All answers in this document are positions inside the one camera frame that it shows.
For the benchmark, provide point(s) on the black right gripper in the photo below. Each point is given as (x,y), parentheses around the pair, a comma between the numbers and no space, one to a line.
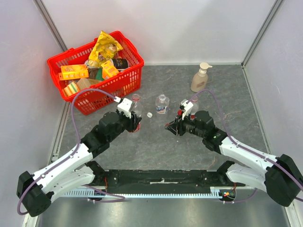
(178,126)

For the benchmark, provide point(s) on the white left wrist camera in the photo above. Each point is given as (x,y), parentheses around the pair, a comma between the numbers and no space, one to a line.
(124,106)

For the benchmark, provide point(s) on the yellow snack bag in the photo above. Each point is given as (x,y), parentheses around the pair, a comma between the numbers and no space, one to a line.
(105,49)

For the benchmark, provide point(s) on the wooden block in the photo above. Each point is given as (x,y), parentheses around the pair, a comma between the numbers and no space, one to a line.
(85,83)

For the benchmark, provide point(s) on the black can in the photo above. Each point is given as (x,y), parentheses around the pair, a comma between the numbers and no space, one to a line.
(119,63)

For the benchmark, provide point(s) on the striped sponge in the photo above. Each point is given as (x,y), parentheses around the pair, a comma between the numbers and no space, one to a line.
(71,89)

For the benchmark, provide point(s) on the clear bottle blue label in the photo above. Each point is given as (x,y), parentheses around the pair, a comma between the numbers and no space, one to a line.
(162,103)

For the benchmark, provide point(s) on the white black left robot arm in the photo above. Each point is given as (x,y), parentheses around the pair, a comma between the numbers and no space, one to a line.
(37,191)

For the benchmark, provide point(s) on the beige pump soap bottle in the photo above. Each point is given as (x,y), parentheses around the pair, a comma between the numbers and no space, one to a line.
(200,79)

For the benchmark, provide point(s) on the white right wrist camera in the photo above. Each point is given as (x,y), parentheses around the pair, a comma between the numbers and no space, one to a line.
(186,107)

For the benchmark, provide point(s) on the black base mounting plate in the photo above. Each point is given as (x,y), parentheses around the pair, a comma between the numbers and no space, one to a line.
(162,181)

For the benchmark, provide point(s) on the red plastic shopping basket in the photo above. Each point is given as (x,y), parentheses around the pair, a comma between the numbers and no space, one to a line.
(123,84)

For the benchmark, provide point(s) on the white bottle cap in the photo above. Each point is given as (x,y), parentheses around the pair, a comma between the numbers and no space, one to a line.
(149,115)

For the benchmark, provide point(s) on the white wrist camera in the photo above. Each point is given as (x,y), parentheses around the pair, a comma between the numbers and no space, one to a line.
(186,107)
(124,106)

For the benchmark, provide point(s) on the orange box small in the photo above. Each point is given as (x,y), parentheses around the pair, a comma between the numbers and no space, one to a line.
(108,70)

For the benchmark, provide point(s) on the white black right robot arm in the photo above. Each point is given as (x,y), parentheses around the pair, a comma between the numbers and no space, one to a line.
(279,176)

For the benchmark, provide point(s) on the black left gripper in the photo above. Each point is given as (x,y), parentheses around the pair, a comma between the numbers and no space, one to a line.
(132,122)

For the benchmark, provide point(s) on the orange box large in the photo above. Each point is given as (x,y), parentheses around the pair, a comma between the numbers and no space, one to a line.
(70,72)

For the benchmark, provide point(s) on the clear bottle red label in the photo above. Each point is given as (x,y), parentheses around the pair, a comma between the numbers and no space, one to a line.
(137,108)

